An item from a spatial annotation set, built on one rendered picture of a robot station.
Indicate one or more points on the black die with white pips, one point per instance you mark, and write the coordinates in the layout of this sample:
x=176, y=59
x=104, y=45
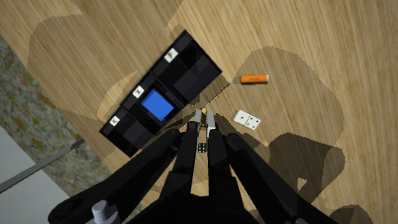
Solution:
x=201, y=147

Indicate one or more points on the black rack of bins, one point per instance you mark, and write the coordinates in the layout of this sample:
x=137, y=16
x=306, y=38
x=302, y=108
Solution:
x=179, y=81

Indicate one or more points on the orange aa battery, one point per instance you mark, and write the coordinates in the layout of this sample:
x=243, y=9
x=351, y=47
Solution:
x=254, y=78

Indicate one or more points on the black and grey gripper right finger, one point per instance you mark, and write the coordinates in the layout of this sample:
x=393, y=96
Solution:
x=274, y=199

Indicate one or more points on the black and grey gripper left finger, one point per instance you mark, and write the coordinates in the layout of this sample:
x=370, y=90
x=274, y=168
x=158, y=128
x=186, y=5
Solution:
x=115, y=198

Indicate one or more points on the white domino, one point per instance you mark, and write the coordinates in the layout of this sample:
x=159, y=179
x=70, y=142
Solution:
x=246, y=119

